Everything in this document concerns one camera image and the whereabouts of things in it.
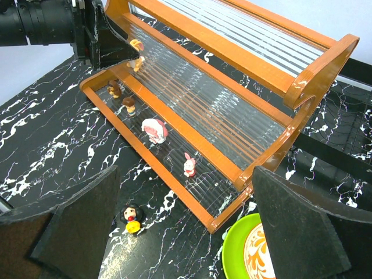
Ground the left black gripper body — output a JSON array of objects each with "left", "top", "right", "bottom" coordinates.
[{"left": 1, "top": 1, "right": 101, "bottom": 69}]

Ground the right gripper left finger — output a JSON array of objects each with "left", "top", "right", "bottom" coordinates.
[{"left": 1, "top": 166, "right": 120, "bottom": 278}]

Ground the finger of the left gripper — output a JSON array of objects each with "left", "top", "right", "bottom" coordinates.
[{"left": 94, "top": 1, "right": 140, "bottom": 70}]

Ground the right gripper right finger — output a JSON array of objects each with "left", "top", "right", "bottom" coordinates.
[{"left": 252, "top": 166, "right": 371, "bottom": 278}]

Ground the yellow rabbit toy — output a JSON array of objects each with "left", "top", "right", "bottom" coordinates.
[{"left": 127, "top": 39, "right": 145, "bottom": 73}]

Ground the black hair princess toy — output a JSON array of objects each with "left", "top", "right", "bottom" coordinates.
[{"left": 120, "top": 203, "right": 144, "bottom": 234}]

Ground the pink hat girl toy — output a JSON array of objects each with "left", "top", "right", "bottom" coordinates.
[{"left": 141, "top": 119, "right": 168, "bottom": 144}]

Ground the orange wooden glass shelf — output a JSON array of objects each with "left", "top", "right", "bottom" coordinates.
[{"left": 80, "top": 1, "right": 359, "bottom": 233}]

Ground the brown dog toy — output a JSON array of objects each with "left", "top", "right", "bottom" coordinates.
[{"left": 108, "top": 80, "right": 122, "bottom": 99}]

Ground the brown hair boy toy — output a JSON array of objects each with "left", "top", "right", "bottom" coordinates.
[{"left": 122, "top": 97, "right": 136, "bottom": 116}]

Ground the green plastic plate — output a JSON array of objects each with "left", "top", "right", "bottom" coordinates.
[{"left": 222, "top": 213, "right": 261, "bottom": 279}]

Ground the pink piglet toy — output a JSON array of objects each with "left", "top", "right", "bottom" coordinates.
[{"left": 184, "top": 152, "right": 196, "bottom": 177}]

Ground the black wire dish rack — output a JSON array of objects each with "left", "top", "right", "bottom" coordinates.
[{"left": 295, "top": 59, "right": 371, "bottom": 183}]

